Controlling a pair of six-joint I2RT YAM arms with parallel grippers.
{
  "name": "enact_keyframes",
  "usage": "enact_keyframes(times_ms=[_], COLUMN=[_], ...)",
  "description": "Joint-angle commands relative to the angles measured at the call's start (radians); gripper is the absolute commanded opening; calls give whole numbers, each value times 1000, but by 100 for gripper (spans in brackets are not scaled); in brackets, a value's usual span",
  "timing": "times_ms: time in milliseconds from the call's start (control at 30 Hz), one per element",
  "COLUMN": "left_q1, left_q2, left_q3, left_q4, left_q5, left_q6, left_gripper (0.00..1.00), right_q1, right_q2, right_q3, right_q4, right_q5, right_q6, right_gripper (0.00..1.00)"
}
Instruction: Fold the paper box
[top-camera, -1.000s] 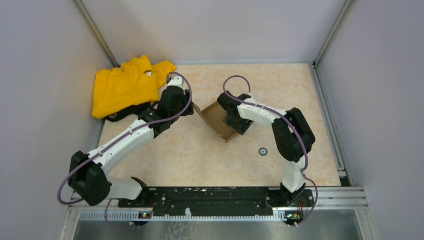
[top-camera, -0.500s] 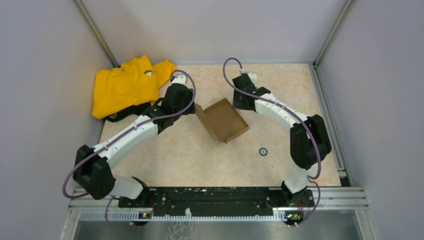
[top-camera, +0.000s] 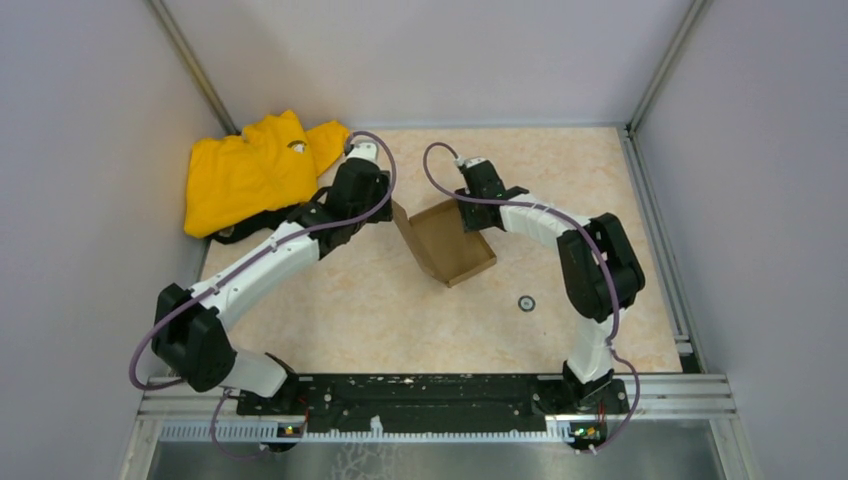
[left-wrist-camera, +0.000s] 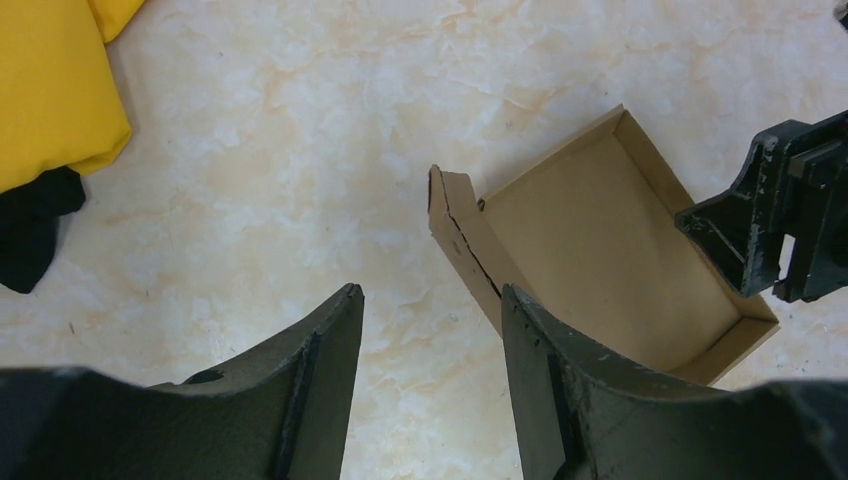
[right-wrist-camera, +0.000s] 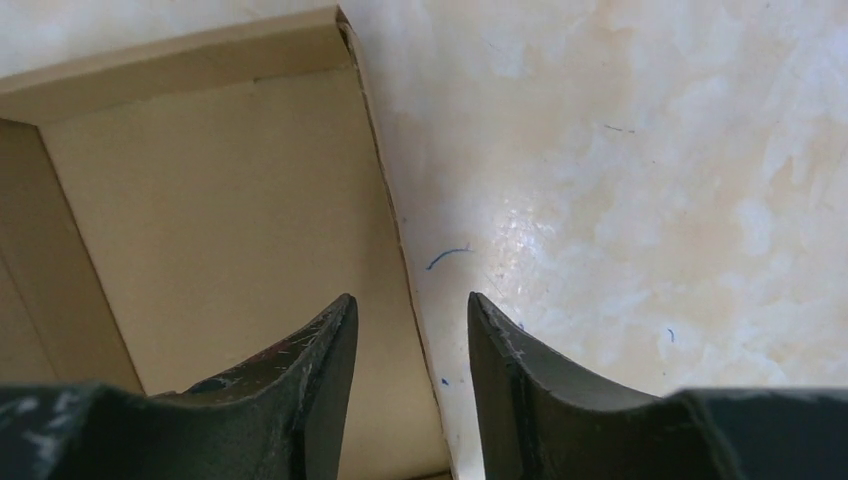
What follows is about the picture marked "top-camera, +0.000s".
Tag brown cardboard box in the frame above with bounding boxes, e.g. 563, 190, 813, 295
391, 199, 497, 288

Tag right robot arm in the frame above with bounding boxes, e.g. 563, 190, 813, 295
455, 157, 645, 412

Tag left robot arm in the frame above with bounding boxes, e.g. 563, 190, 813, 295
150, 153, 392, 414

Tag yellow shirt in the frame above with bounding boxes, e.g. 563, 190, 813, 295
183, 110, 350, 238

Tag black garment under shirt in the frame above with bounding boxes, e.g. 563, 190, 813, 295
207, 205, 299, 245

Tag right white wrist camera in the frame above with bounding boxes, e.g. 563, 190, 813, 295
455, 157, 488, 170

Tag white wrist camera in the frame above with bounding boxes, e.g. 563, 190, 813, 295
455, 157, 488, 170
345, 141, 379, 164

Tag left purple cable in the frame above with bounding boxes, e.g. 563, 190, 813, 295
128, 130, 399, 463

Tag purple cable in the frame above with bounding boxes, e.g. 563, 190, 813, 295
128, 130, 399, 463
422, 141, 643, 455

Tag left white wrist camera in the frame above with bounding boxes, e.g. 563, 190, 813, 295
345, 141, 379, 164

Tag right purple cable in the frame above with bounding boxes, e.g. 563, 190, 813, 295
422, 141, 643, 455

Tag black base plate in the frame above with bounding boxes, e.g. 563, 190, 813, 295
235, 374, 630, 434

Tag aluminium frame rail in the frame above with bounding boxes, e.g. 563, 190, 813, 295
137, 374, 737, 444

